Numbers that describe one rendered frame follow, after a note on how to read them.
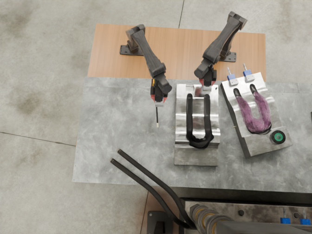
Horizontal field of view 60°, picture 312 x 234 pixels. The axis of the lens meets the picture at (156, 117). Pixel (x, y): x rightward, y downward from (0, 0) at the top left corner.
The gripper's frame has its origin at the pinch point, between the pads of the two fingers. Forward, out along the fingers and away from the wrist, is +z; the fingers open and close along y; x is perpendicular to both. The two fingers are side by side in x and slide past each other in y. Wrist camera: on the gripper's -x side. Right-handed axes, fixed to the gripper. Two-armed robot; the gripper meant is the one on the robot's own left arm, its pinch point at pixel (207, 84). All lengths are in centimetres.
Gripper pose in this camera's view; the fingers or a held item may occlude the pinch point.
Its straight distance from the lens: 168.2
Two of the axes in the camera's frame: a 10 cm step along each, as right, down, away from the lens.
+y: 9.8, 0.2, -1.9
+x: 1.2, -8.2, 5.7
